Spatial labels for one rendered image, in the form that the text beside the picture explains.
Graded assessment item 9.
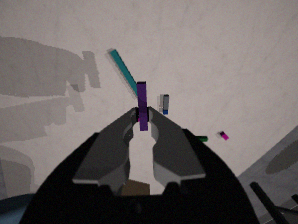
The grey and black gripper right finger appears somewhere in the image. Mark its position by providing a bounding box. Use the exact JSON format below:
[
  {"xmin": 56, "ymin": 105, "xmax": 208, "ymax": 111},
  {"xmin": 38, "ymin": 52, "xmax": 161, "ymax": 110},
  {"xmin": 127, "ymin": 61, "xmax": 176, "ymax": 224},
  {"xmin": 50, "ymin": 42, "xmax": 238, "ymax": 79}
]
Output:
[{"xmin": 147, "ymin": 106, "xmax": 260, "ymax": 224}]

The turquoise rod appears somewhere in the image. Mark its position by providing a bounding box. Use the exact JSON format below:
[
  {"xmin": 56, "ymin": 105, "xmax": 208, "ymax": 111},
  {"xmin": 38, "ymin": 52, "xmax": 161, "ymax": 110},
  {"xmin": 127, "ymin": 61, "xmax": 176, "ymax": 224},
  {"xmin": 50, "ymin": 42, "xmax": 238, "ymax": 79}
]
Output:
[{"xmin": 110, "ymin": 49, "xmax": 137, "ymax": 95}]

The purple rod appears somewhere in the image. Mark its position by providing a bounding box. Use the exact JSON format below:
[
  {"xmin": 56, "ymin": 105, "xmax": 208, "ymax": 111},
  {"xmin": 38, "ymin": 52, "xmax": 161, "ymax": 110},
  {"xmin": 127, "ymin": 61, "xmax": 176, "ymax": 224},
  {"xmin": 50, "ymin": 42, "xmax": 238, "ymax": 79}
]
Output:
[{"xmin": 136, "ymin": 81, "xmax": 148, "ymax": 131}]

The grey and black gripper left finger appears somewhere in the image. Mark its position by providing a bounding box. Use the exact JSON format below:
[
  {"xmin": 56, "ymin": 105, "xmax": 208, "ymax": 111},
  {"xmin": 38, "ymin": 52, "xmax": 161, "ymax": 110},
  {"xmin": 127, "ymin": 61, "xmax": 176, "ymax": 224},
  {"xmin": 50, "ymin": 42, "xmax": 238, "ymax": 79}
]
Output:
[{"xmin": 19, "ymin": 107, "xmax": 139, "ymax": 224}]

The dark green rod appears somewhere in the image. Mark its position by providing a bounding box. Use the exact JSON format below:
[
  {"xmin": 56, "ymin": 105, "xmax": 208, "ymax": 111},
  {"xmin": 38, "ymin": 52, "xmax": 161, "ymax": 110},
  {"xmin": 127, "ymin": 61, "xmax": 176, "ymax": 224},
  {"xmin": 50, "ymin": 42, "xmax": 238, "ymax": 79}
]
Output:
[{"xmin": 196, "ymin": 136, "xmax": 208, "ymax": 142}]

